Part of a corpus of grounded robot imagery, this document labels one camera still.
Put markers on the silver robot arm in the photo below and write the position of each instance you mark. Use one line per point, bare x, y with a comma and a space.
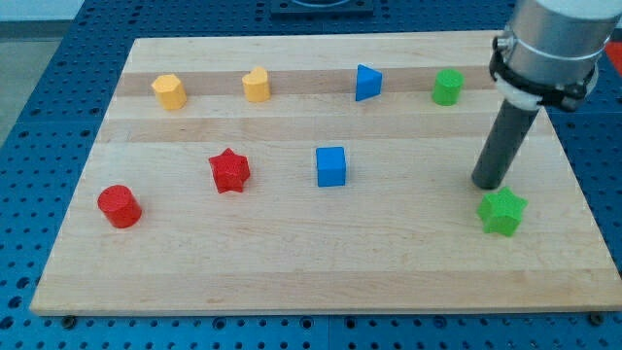
548, 52

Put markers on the red star block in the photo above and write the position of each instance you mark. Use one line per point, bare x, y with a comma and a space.
230, 171

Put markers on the green star block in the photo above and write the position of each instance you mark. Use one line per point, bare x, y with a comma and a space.
501, 212

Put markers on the blue cube block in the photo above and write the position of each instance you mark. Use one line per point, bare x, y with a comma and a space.
331, 167

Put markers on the wooden board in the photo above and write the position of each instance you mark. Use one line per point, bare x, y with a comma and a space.
401, 236

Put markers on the yellow heart block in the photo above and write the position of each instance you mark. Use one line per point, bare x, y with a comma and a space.
256, 85

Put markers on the blue triangle block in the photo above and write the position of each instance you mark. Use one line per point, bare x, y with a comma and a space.
368, 83

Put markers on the green cylinder block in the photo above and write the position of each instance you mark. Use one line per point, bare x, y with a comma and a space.
447, 87

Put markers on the yellow hexagon block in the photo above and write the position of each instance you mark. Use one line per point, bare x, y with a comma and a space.
169, 92

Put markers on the red cylinder block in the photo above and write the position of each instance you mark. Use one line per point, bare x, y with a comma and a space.
119, 206

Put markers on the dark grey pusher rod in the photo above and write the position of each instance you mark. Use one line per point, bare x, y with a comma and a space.
508, 132

